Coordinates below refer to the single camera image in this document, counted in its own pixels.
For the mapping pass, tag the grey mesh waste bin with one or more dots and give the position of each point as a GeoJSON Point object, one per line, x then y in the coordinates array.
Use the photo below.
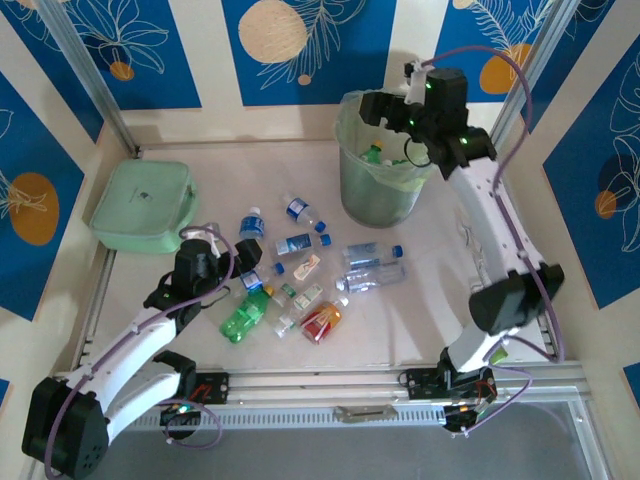
{"type": "Point", "coordinates": [380, 205]}

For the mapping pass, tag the aluminium side rail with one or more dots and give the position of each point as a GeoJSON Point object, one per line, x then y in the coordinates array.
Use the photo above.
{"type": "Point", "coordinates": [101, 285]}

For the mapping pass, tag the large clear bottle white cap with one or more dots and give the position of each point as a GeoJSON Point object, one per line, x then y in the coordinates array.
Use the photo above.
{"type": "Point", "coordinates": [372, 279]}

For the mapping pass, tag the clear bottle green white label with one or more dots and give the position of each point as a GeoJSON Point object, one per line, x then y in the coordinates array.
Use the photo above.
{"type": "Point", "coordinates": [309, 297]}

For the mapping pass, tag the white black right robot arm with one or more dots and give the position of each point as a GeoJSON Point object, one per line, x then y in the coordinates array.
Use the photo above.
{"type": "Point", "coordinates": [490, 220]}

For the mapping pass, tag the clear bottle orange label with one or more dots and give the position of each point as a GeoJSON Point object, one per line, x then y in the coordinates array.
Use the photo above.
{"type": "Point", "coordinates": [307, 265]}

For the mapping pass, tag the dark blue label bottle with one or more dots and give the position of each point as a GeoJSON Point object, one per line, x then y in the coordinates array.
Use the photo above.
{"type": "Point", "coordinates": [299, 207]}

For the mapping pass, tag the short blue label bottle white cap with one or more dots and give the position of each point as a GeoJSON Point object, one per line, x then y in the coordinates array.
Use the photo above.
{"type": "Point", "coordinates": [251, 225]}

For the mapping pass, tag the green soda bottle yellow cap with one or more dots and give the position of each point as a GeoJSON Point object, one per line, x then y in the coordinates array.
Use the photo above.
{"type": "Point", "coordinates": [240, 317]}

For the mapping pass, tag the clear bottle green cap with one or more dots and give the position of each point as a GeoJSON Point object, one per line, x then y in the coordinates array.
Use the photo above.
{"type": "Point", "coordinates": [285, 325]}

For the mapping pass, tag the aluminium frame post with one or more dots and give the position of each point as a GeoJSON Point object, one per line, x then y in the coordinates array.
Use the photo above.
{"type": "Point", "coordinates": [89, 70]}
{"type": "Point", "coordinates": [546, 30]}

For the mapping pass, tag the aluminium frame rail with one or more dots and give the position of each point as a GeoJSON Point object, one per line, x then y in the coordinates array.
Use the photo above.
{"type": "Point", "coordinates": [325, 382]}

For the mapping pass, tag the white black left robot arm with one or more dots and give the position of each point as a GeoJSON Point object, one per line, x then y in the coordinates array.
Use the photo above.
{"type": "Point", "coordinates": [140, 335]}

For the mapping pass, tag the red yellow label bottle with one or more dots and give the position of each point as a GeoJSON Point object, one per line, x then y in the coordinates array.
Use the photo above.
{"type": "Point", "coordinates": [322, 320]}

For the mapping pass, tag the metal latch plate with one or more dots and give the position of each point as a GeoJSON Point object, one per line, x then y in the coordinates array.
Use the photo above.
{"type": "Point", "coordinates": [365, 414]}

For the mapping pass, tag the large clear bottle blue cap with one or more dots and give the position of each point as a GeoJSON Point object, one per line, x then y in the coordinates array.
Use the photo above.
{"type": "Point", "coordinates": [370, 254]}

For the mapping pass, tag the small blue label bottle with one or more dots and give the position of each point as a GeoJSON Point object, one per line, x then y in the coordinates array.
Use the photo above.
{"type": "Point", "coordinates": [252, 281]}

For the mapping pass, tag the light blue label bottle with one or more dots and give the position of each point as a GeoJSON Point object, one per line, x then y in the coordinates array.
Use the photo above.
{"type": "Point", "coordinates": [297, 244]}

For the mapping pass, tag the light green bottle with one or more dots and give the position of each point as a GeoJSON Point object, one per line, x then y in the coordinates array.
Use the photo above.
{"type": "Point", "coordinates": [500, 356]}

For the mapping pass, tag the black controller board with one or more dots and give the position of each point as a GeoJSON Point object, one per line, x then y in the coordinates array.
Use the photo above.
{"type": "Point", "coordinates": [175, 417]}
{"type": "Point", "coordinates": [457, 417]}

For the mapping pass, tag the mint green zip case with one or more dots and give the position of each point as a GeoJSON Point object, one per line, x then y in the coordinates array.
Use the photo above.
{"type": "Point", "coordinates": [142, 200]}

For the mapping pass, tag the small clear bottle green label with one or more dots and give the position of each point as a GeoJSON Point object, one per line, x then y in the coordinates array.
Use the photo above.
{"type": "Point", "coordinates": [287, 292]}

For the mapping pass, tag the green plastic bin liner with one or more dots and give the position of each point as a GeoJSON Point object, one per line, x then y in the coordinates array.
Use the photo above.
{"type": "Point", "coordinates": [395, 181]}

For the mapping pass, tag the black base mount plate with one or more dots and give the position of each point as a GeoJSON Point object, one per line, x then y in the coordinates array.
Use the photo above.
{"type": "Point", "coordinates": [420, 382]}
{"type": "Point", "coordinates": [215, 387]}

